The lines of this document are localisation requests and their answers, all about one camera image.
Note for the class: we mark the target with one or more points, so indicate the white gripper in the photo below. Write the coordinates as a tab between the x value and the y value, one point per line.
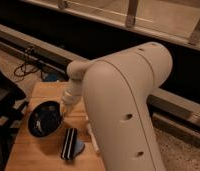
71	96

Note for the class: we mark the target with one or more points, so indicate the dark ceramic bowl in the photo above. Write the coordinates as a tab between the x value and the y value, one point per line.
44	119

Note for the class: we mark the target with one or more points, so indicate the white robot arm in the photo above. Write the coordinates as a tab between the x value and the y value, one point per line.
114	89

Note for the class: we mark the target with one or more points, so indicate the black white striped eraser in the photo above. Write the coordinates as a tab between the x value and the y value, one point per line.
72	146

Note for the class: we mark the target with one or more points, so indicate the blue object on floor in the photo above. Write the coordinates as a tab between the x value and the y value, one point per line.
51	77

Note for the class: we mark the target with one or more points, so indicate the metal floor rail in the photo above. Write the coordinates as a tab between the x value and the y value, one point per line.
177	115

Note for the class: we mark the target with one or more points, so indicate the wooden window frame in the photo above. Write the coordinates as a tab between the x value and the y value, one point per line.
175	21

